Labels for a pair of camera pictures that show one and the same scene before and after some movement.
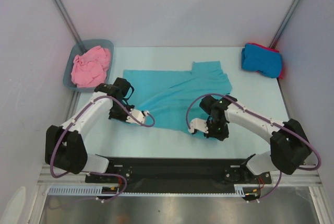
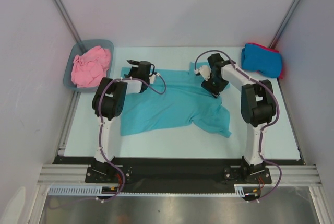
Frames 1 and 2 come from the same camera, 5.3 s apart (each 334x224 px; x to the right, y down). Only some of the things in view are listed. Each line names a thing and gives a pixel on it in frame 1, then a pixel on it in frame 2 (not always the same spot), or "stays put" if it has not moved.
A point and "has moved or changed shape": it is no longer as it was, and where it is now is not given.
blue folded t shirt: (264, 61) stays put
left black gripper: (111, 116) → (130, 74)
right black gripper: (216, 130) → (211, 89)
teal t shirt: (170, 99) has moved or changed shape
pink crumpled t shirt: (89, 69) stays put
